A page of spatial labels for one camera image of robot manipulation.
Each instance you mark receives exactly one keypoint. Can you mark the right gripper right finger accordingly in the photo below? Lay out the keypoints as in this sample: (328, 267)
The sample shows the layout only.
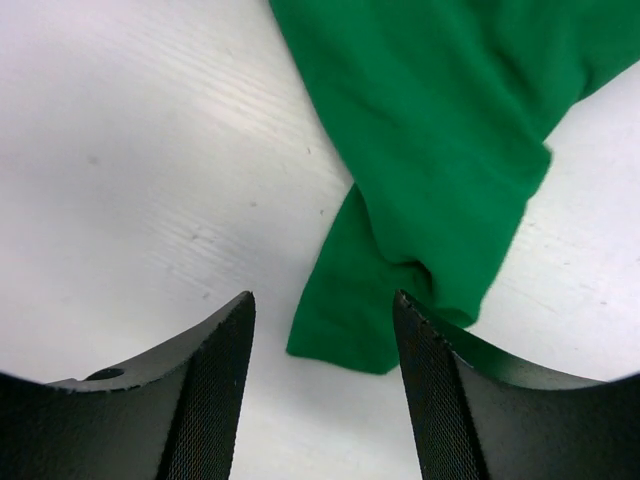
(479, 412)

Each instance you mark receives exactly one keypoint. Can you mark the green t shirt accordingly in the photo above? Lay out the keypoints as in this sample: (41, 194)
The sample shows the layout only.
(440, 111)

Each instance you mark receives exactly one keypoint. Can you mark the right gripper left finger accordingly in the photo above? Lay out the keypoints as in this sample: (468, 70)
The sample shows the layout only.
(171, 412)

